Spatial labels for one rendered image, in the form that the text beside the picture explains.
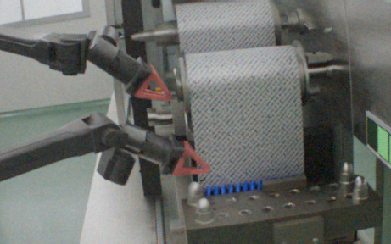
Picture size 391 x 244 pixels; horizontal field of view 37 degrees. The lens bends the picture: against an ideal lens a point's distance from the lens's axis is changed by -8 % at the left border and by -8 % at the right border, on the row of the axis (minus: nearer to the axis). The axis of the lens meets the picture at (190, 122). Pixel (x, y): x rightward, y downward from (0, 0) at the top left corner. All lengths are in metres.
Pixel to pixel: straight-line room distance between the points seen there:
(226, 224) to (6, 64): 6.06
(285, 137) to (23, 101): 5.95
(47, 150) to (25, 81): 5.89
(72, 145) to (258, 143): 0.39
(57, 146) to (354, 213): 0.60
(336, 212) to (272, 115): 0.27
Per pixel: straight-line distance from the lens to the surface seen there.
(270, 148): 1.34
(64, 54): 1.31
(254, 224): 1.18
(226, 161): 1.33
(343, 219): 1.22
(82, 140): 1.22
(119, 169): 1.30
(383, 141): 1.08
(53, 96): 7.06
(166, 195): 1.69
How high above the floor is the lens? 1.52
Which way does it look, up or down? 15 degrees down
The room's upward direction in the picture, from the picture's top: 6 degrees counter-clockwise
